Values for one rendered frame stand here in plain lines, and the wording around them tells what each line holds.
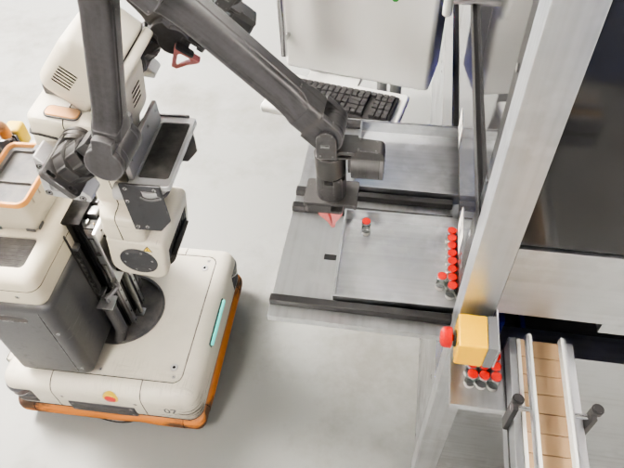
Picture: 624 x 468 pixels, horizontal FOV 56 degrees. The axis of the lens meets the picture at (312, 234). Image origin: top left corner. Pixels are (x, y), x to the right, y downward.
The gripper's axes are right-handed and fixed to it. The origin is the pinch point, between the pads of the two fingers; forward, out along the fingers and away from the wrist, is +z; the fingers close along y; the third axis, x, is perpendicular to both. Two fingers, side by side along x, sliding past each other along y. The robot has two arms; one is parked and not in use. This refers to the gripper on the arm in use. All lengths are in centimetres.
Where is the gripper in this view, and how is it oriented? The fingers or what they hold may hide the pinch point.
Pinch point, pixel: (332, 222)
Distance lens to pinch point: 120.4
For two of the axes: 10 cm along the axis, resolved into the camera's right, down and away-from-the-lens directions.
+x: 1.6, -7.7, 6.2
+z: 0.6, 6.4, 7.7
